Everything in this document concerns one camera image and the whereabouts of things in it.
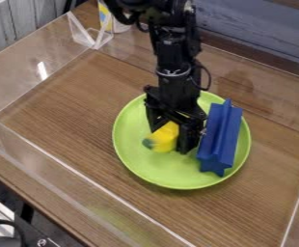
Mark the green round plate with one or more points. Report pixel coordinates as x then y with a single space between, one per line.
173 170

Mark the clear acrylic enclosure wall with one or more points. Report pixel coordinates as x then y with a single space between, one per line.
62 95

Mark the blue star-shaped block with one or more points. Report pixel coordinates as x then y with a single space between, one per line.
218 145

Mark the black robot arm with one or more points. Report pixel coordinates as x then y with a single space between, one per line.
170 22

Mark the yellow toy banana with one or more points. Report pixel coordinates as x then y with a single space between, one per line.
162 140

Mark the white yellow can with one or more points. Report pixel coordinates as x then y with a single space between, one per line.
109 20

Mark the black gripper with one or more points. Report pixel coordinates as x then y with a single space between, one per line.
173 101

